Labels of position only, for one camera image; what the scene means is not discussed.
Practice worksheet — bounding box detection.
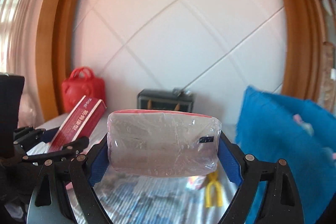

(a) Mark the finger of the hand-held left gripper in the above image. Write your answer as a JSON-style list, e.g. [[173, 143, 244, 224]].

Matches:
[[23, 136, 90, 165], [14, 126, 61, 147]]

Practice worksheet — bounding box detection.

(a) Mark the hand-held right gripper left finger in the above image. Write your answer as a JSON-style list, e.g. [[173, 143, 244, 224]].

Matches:
[[27, 135, 111, 224]]

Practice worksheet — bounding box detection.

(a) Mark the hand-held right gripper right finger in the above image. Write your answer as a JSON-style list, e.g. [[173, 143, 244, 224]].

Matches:
[[218, 131, 305, 224]]

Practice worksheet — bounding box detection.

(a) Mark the long red carton box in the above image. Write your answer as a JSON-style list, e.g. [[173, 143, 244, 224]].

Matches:
[[49, 95, 108, 152]]

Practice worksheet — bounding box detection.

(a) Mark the blue plastic storage bin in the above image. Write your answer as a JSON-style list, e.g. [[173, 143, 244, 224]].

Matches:
[[234, 85, 336, 224]]

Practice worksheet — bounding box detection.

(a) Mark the clear tissue packet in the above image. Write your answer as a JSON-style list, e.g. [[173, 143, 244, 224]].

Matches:
[[107, 109, 222, 177]]

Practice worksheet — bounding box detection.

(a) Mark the pale bundled cloth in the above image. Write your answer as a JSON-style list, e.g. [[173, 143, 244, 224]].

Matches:
[[18, 93, 44, 127]]

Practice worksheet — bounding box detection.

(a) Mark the yellow plastic clamp toy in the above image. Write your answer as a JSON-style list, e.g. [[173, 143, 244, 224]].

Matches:
[[205, 170, 223, 208]]

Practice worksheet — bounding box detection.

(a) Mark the colourful striped tissue packet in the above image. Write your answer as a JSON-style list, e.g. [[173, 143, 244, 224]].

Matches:
[[185, 175, 206, 190]]

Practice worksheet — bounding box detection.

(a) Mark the red bear-shaped case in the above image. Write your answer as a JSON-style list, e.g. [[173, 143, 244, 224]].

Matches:
[[62, 67, 105, 114]]

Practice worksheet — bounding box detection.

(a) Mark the striped floral bed sheet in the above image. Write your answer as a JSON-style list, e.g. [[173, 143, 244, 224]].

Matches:
[[26, 112, 244, 224]]

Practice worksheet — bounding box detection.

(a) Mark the white window curtain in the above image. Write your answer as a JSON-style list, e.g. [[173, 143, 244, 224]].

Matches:
[[0, 0, 53, 75]]

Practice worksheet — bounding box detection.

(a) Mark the patterned rolled carpet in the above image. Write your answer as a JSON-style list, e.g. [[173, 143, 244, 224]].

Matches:
[[319, 42, 336, 109]]

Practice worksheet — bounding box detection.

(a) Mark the white padded headboard panel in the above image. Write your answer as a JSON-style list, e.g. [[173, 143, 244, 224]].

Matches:
[[71, 0, 286, 122]]

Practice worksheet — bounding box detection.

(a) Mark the black gift box gold handle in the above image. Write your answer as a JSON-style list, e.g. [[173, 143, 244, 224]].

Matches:
[[137, 88, 195, 112]]

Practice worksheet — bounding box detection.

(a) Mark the wooden headboard frame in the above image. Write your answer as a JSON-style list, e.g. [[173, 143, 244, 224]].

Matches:
[[37, 0, 326, 119]]

